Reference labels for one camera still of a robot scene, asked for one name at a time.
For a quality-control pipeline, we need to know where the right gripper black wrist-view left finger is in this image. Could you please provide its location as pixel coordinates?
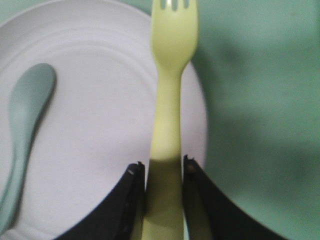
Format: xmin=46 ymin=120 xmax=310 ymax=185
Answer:
xmin=57 ymin=162 xmax=145 ymax=240

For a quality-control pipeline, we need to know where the light green serving tray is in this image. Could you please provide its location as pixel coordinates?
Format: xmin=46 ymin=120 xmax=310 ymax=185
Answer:
xmin=0 ymin=0 xmax=320 ymax=227

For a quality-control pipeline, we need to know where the white round plate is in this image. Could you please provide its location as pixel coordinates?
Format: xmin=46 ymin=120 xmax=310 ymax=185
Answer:
xmin=0 ymin=0 xmax=209 ymax=240

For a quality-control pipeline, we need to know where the pale green plastic spoon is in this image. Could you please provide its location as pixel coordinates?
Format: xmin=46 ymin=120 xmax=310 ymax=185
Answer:
xmin=0 ymin=63 xmax=56 ymax=233

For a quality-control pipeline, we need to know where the yellow plastic fork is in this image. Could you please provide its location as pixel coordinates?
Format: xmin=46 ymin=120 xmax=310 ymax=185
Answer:
xmin=141 ymin=0 xmax=199 ymax=240

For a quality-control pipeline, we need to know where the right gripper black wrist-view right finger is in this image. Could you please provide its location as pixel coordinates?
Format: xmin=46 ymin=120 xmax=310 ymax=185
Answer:
xmin=182 ymin=154 xmax=320 ymax=240

